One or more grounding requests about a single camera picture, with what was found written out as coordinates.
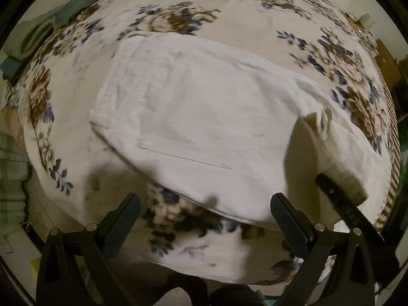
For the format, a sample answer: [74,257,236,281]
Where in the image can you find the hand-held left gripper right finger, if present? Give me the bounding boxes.
[269,192,377,306]

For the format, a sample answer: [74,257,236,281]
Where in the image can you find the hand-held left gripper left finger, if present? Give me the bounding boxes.
[36,193,142,306]

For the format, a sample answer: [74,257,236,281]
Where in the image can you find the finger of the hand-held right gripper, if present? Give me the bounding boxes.
[315,173,401,289]

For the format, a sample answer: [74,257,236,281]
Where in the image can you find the white pants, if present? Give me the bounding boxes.
[88,34,393,231]

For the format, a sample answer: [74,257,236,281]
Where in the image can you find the white knitted cloth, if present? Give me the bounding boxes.
[158,287,192,306]

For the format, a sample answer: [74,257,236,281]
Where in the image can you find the dark cloth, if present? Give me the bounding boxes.
[164,273,257,306]

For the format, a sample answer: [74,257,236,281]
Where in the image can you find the plaid cloth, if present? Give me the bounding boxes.
[0,132,33,227]

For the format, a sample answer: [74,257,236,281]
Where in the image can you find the cardboard box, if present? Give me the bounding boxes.
[374,38,408,104]

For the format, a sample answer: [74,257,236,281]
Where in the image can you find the green cloth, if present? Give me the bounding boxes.
[0,0,117,83]

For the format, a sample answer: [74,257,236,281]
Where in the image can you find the floral printed blanket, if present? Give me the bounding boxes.
[4,0,403,287]

